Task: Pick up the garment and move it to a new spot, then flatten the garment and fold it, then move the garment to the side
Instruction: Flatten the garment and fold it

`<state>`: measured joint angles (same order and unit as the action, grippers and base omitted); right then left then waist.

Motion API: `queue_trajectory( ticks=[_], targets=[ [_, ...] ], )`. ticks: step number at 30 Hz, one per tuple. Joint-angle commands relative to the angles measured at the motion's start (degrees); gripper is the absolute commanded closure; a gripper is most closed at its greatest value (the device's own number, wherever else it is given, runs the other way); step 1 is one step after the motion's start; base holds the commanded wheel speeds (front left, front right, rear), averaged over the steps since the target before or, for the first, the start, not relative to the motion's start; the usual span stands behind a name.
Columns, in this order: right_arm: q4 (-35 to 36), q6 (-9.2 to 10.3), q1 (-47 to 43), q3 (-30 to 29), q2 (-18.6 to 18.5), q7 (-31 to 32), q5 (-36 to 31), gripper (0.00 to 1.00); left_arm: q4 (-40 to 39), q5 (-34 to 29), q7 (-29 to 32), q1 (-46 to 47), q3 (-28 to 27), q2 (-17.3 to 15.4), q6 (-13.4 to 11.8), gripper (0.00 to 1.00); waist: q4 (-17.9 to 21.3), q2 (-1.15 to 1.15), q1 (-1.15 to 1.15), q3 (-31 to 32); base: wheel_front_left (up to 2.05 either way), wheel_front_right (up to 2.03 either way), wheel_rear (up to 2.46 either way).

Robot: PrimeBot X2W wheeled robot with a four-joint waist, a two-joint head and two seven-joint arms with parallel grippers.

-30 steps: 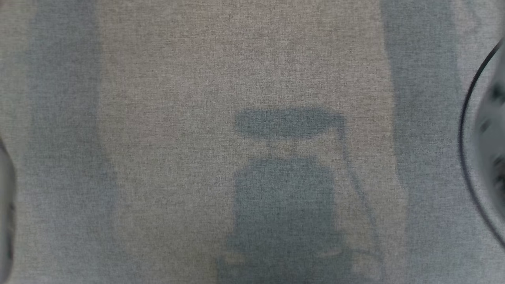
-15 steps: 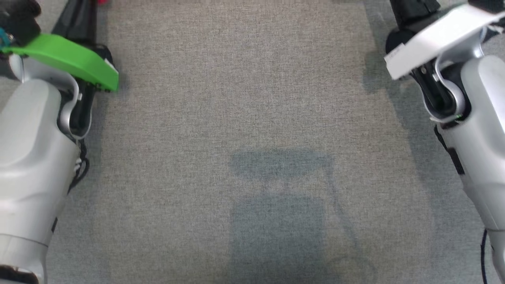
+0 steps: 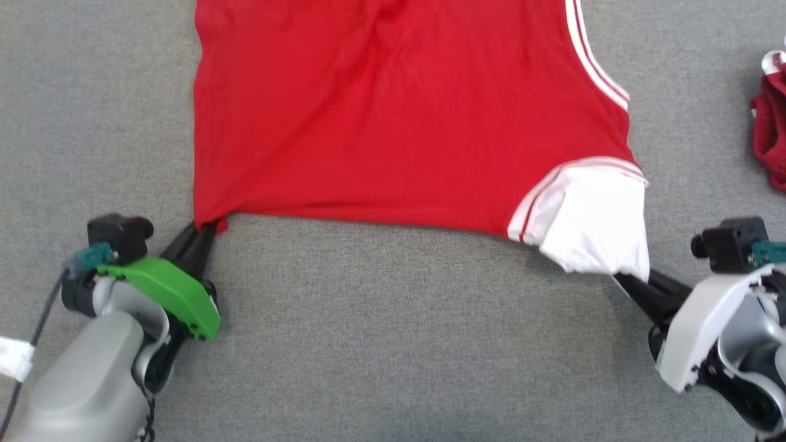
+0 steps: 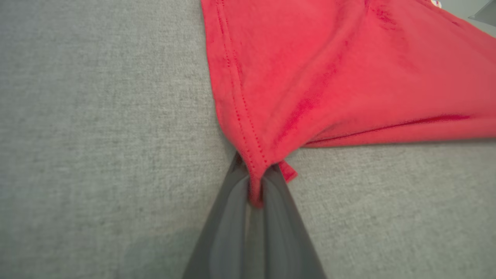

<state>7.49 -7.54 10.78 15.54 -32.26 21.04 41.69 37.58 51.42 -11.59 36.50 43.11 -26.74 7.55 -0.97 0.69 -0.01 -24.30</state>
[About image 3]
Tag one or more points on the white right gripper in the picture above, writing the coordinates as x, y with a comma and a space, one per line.
694, 331

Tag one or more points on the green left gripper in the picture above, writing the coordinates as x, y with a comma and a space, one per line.
166, 288

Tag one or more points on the red shorts with white stripes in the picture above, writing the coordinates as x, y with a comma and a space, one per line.
772, 135

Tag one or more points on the red jersey with white sleeve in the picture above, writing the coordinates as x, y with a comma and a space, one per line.
399, 110

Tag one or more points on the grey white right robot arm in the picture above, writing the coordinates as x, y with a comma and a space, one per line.
749, 331

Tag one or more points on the grey fabric sofa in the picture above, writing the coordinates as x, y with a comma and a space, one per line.
368, 344

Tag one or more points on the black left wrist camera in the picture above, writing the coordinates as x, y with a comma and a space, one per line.
120, 236

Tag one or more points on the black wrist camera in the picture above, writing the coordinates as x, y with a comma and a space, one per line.
120, 236
731, 245

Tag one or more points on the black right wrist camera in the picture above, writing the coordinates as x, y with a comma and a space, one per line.
731, 245

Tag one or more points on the teal left camera connector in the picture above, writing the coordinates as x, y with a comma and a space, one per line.
92, 255

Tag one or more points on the teal camera connector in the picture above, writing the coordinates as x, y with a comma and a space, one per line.
92, 255
770, 253

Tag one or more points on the teal right camera connector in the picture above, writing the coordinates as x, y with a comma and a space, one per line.
770, 253

